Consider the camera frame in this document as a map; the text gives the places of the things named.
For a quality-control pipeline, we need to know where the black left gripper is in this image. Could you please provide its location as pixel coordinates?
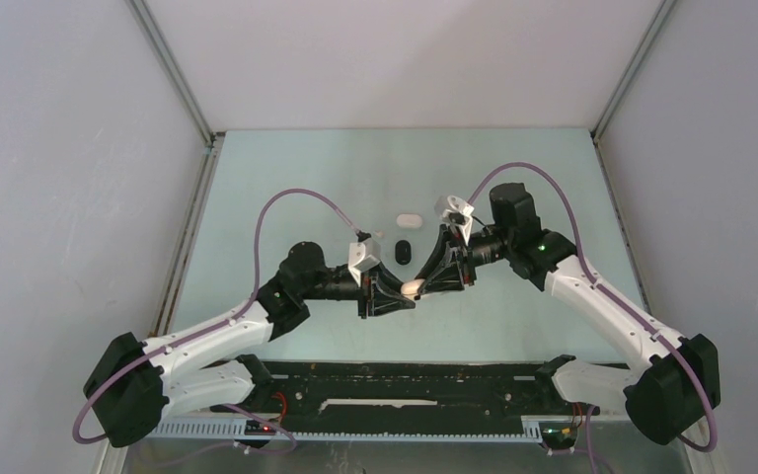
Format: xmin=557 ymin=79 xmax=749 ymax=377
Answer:
xmin=301 ymin=261 xmax=415 ymax=320

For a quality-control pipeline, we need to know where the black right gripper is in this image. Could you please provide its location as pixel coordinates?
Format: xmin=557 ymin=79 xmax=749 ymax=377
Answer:
xmin=416 ymin=222 xmax=514 ymax=293

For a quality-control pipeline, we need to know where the pink square earbud case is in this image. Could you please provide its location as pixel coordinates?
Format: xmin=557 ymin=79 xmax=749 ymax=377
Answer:
xmin=400 ymin=278 xmax=424 ymax=298

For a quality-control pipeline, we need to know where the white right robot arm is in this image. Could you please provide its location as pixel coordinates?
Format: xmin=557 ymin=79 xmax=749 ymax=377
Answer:
xmin=402 ymin=183 xmax=720 ymax=445

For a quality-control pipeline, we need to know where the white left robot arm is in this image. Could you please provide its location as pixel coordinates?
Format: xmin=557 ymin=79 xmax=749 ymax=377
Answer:
xmin=83 ymin=239 xmax=417 ymax=447

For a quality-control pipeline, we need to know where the black oval earbud case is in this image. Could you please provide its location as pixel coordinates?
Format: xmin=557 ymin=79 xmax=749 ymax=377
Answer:
xmin=394 ymin=239 xmax=413 ymax=266

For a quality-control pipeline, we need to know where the white oval earbud case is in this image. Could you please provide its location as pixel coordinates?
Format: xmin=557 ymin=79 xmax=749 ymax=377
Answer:
xmin=396 ymin=213 xmax=423 ymax=229

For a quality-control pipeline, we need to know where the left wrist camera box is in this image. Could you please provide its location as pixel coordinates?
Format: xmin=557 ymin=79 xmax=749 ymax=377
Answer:
xmin=347 ymin=237 xmax=381 ymax=287

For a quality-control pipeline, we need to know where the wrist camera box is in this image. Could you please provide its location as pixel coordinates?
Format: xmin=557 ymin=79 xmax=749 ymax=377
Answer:
xmin=347 ymin=237 xmax=381 ymax=287
xmin=434 ymin=195 xmax=474 ymax=242

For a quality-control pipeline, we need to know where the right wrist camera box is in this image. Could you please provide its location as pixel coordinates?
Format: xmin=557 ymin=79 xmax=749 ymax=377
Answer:
xmin=434 ymin=195 xmax=474 ymax=242

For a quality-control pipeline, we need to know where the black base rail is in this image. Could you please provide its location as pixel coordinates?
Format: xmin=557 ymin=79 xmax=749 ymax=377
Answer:
xmin=211 ymin=355 xmax=599 ymax=438

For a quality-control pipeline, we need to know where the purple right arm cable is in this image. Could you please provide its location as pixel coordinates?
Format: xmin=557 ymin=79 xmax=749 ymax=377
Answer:
xmin=467 ymin=162 xmax=720 ymax=454

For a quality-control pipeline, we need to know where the aluminium frame post right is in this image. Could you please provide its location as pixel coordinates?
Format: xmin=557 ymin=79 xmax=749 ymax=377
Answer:
xmin=589 ymin=0 xmax=681 ymax=142

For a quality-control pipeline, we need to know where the aluminium frame post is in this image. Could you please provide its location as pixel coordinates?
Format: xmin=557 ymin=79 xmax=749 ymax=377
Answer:
xmin=127 ymin=0 xmax=223 ymax=336
xmin=589 ymin=0 xmax=681 ymax=142

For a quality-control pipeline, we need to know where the aluminium frame post left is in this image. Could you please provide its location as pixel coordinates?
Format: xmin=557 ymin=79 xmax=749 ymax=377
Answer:
xmin=127 ymin=0 xmax=223 ymax=336

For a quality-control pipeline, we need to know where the white cable duct strip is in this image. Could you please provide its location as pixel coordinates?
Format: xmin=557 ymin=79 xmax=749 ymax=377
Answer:
xmin=156 ymin=418 xmax=544 ymax=444

